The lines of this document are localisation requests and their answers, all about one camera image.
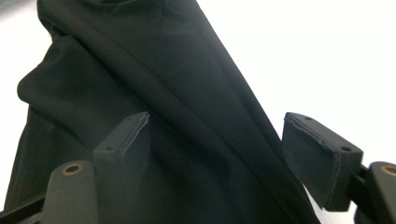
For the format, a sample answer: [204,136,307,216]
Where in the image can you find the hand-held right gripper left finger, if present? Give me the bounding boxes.
[92,111,152,224]

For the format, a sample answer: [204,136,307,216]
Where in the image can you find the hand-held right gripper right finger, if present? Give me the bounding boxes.
[281,111,364,213]

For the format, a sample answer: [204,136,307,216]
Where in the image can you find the black shorts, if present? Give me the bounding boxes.
[3,0,321,224]

